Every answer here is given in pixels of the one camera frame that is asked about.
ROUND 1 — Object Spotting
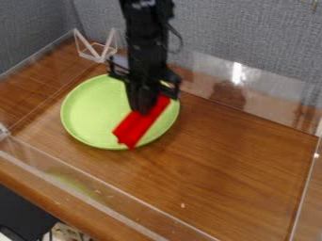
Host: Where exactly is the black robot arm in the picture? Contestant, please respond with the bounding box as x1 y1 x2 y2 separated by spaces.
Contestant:
110 0 183 115

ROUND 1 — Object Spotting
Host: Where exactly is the clear acrylic corner bracket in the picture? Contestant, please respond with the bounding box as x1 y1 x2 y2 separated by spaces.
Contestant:
74 28 118 63

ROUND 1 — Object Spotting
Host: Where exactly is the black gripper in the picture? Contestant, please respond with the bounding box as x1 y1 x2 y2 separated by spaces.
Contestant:
106 56 183 115

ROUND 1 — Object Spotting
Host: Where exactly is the red plastic block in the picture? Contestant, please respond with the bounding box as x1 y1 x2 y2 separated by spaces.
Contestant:
112 95 171 149

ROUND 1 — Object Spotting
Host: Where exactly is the clear acrylic enclosure wall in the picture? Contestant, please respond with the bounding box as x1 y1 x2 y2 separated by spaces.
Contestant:
0 34 322 241

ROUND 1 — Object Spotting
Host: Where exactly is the white power strip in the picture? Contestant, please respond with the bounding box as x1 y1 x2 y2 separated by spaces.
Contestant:
39 222 92 241

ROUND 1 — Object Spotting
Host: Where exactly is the black cable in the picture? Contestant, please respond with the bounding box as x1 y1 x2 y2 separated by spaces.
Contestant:
165 18 185 55

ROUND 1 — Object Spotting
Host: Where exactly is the green round plate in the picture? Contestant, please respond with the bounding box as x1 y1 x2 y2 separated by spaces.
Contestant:
60 74 181 150

